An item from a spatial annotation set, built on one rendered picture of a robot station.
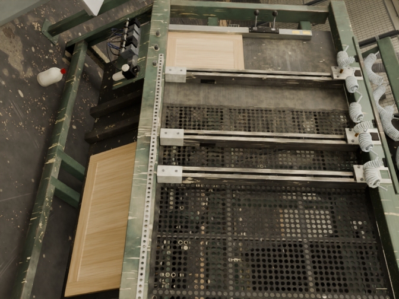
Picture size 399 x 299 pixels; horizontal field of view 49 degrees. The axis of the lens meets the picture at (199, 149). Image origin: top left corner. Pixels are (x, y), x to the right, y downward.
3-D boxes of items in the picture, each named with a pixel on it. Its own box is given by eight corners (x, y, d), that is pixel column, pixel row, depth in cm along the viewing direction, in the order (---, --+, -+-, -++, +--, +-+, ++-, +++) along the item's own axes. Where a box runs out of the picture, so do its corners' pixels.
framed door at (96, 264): (92, 157, 284) (90, 155, 282) (164, 134, 263) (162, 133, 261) (66, 297, 233) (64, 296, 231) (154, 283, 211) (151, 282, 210)
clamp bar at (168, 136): (161, 133, 241) (160, 105, 221) (372, 140, 244) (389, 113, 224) (160, 148, 235) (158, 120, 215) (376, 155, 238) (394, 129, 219)
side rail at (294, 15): (170, 12, 310) (170, -1, 301) (323, 19, 313) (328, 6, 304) (170, 18, 306) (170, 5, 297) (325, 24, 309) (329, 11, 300)
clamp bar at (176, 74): (165, 72, 267) (165, 42, 248) (356, 79, 271) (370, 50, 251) (164, 83, 262) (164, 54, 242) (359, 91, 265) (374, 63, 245)
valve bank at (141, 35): (108, 19, 285) (139, 5, 276) (122, 35, 295) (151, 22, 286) (98, 75, 257) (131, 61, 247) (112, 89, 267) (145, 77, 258)
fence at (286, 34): (168, 28, 291) (168, 24, 287) (309, 34, 293) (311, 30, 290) (168, 34, 288) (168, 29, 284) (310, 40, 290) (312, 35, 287)
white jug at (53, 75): (38, 70, 296) (60, 60, 288) (48, 79, 303) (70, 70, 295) (34, 80, 290) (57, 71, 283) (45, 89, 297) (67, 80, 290)
